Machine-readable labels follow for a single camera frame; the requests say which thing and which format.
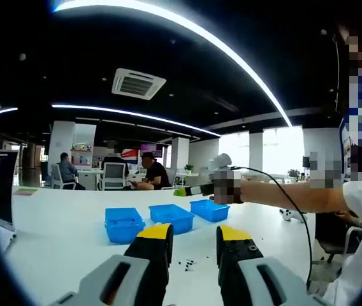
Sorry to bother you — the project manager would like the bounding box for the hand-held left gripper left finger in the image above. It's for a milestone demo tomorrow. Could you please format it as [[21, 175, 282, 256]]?
[[50, 222, 175, 306]]

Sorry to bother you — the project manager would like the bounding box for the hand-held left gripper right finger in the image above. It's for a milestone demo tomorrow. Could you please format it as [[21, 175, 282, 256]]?
[[215, 224, 328, 306]]

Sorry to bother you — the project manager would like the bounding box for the blue plastic bin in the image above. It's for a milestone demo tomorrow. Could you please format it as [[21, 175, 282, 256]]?
[[105, 207, 146, 245], [189, 199, 231, 223], [148, 203, 196, 236]]

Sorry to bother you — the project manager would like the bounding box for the white handheld controller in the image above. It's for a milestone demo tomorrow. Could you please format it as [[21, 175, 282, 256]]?
[[279, 208, 309, 223]]

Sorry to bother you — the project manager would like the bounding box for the white mesh office chair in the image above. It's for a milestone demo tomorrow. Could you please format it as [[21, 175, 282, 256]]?
[[99, 162, 127, 191]]

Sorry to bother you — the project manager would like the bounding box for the curved ceiling light strip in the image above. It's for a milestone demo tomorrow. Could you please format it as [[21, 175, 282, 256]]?
[[51, 103, 222, 138]]

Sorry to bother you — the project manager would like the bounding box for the ceiling air conditioner vent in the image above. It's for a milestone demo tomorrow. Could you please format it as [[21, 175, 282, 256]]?
[[111, 68, 167, 101]]

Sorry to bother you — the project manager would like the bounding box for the colourful display shelf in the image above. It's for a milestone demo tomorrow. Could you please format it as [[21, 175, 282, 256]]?
[[71, 145, 92, 166]]

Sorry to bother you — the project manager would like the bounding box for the white blue display board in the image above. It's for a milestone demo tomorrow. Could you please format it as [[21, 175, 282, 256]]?
[[339, 114, 360, 179]]

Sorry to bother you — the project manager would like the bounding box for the colourful paper sheet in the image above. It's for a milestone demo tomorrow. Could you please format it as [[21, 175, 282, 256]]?
[[13, 187, 38, 196]]

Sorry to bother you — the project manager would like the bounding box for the long curved ceiling light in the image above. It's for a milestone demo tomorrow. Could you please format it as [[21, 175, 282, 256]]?
[[52, 0, 294, 128]]

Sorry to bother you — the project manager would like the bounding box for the white display pillar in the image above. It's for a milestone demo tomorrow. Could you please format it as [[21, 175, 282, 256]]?
[[48, 120, 98, 175]]

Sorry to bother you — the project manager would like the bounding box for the silver laptop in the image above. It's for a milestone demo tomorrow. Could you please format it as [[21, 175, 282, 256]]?
[[0, 149, 20, 254]]

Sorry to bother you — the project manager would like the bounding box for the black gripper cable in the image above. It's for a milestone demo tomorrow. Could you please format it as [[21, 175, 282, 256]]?
[[230, 165, 314, 283]]

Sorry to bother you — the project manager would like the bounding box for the purple wall screen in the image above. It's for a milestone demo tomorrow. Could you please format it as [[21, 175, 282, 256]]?
[[140, 143, 164, 158]]

